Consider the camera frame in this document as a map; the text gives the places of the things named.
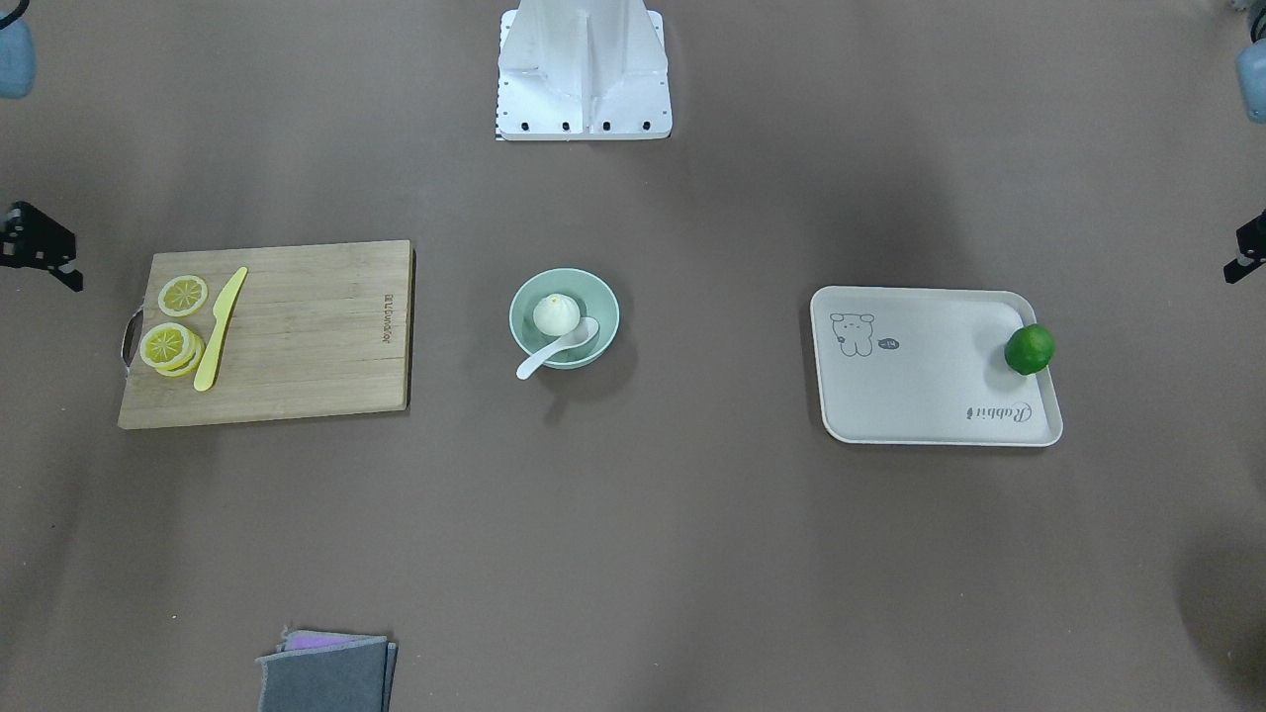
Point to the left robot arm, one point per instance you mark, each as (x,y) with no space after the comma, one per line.
(1250,62)

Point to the bamboo cutting board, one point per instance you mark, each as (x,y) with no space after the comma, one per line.
(316,331)

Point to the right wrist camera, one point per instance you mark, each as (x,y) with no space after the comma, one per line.
(32,239)

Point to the mint green bowl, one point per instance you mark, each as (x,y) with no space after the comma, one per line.
(596,300)

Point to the white ceramic spoon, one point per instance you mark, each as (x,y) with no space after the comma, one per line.
(585,331)

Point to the grey folded cloth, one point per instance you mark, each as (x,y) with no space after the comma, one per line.
(328,671)

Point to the lemon slice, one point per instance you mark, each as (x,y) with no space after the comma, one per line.
(190,366)
(168,346)
(183,295)

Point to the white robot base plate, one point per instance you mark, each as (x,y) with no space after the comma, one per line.
(582,70)

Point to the yellow plastic knife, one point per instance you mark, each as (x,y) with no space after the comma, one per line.
(223,308)

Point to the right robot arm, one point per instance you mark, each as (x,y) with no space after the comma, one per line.
(18,55)

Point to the green lime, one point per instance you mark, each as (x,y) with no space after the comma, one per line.
(1029,349)

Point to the cream rabbit tray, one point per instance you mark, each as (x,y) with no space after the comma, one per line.
(918,366)

